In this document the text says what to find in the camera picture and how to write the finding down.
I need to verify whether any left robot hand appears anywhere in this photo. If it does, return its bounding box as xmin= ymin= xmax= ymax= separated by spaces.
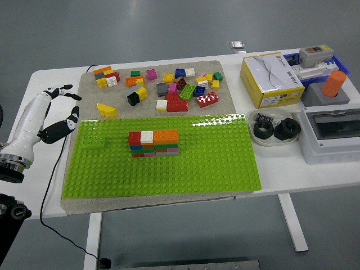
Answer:
xmin=1 ymin=84 xmax=83 ymax=167

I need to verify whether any lime green long brick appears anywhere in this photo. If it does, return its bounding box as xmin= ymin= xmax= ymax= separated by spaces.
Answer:
xmin=178 ymin=83 xmax=197 ymax=102
xmin=81 ymin=136 xmax=110 ymax=150

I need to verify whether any small red brick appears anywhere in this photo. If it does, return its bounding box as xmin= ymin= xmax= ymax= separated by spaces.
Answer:
xmin=128 ymin=131 xmax=142 ymax=146

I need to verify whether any yellow curved brick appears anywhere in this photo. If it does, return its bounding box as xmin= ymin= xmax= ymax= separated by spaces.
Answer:
xmin=96 ymin=102 xmax=118 ymax=119

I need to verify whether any black square brick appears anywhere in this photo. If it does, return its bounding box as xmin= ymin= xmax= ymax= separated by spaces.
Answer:
xmin=127 ymin=92 xmax=141 ymax=107

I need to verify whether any grey sloped brick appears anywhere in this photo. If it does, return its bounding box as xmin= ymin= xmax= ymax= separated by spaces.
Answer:
xmin=124 ymin=84 xmax=142 ymax=100

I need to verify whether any orange long brick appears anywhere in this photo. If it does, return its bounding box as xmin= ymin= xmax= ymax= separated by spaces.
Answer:
xmin=125 ymin=75 xmax=145 ymax=87

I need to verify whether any grey square brick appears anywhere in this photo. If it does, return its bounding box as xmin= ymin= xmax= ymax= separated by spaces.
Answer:
xmin=156 ymin=82 xmax=169 ymax=97

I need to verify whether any large orange brick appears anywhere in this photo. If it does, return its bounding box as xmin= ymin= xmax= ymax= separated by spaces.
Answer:
xmin=153 ymin=129 xmax=179 ymax=145

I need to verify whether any red long brick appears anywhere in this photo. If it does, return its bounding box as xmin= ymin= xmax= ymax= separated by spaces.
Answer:
xmin=195 ymin=91 xmax=220 ymax=109
xmin=166 ymin=99 xmax=189 ymax=113

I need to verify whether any brown square brick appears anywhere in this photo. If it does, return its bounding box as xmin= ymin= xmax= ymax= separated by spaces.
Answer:
xmin=174 ymin=76 xmax=188 ymax=91

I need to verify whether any green studded baseplate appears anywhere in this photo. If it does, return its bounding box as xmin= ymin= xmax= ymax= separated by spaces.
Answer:
xmin=61 ymin=113 xmax=262 ymax=201

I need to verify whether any grey-brown mat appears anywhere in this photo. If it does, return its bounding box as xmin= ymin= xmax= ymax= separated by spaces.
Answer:
xmin=60 ymin=60 xmax=255 ymax=216

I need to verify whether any white table leg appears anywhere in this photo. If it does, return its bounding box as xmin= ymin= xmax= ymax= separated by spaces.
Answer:
xmin=277 ymin=193 xmax=309 ymax=253
xmin=83 ymin=211 xmax=104 ymax=270

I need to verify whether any silver metal clamp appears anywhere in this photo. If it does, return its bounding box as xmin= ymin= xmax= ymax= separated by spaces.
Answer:
xmin=228 ymin=40 xmax=246 ymax=55

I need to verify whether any black hex nut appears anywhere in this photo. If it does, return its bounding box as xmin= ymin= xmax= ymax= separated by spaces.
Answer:
xmin=273 ymin=118 xmax=302 ymax=142
xmin=253 ymin=120 xmax=275 ymax=140

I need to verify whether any small black circuit module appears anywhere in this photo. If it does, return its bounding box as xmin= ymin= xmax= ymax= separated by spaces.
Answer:
xmin=255 ymin=112 xmax=275 ymax=123

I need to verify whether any yellow and white cardboard box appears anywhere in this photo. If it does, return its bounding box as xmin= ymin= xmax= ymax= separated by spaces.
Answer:
xmin=239 ymin=51 xmax=306 ymax=110

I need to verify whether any white shallow dish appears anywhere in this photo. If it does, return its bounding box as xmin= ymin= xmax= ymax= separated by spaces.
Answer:
xmin=247 ymin=108 xmax=299 ymax=147

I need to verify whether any white table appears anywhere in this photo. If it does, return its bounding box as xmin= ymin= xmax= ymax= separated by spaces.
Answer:
xmin=0 ymin=48 xmax=360 ymax=220

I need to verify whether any grey square block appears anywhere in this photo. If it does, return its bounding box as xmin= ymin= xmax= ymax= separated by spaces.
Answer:
xmin=301 ymin=82 xmax=351 ymax=107

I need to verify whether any white circuit breaker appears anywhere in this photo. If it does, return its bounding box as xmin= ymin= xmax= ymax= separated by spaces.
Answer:
xmin=291 ymin=59 xmax=339 ymax=82

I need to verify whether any orange cylinder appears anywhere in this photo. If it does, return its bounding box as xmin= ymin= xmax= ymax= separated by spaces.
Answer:
xmin=321 ymin=70 xmax=347 ymax=98

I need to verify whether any blue plastic bin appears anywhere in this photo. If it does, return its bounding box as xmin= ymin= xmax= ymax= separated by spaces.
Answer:
xmin=283 ymin=52 xmax=352 ymax=91

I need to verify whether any thin black cable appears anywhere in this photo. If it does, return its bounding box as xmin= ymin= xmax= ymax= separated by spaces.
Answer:
xmin=40 ymin=64 xmax=99 ymax=262

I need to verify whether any grey push-button switch box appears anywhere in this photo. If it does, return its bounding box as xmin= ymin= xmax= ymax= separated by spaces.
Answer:
xmin=298 ymin=44 xmax=335 ymax=69

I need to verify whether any grey electrical enclosure box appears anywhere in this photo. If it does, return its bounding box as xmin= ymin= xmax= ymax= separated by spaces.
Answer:
xmin=296 ymin=103 xmax=360 ymax=166

